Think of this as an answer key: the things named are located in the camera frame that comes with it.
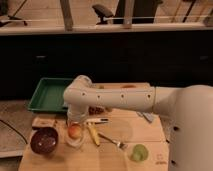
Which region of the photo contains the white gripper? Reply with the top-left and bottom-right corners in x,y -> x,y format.
67,108 -> 88,124

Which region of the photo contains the red yellow apple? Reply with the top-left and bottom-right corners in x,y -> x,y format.
68,124 -> 82,139

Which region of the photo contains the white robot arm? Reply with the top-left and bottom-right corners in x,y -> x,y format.
63,75 -> 213,171

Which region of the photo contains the green plastic cup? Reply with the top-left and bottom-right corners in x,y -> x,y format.
130,144 -> 149,162

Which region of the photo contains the black white marker pen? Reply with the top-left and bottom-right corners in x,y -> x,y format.
86,118 -> 108,124

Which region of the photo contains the brown food item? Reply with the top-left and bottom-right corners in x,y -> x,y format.
89,107 -> 104,115

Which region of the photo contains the yellow banana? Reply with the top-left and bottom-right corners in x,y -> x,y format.
87,122 -> 100,147

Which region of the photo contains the green plastic tray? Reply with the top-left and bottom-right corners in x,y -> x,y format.
28,77 -> 73,114

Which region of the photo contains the wooden block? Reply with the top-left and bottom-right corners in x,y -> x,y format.
32,118 -> 55,129

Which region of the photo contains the dark red bowl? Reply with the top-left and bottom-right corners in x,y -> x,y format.
30,127 -> 58,155

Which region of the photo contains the silver metal fork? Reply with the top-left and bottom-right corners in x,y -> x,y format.
98,133 -> 128,150

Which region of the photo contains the grey folded cloth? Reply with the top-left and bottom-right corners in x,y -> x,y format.
137,112 -> 154,123

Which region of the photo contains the black office chair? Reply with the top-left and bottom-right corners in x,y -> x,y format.
92,4 -> 113,25

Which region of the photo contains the black floor cable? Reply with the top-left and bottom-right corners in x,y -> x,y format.
0,118 -> 29,145

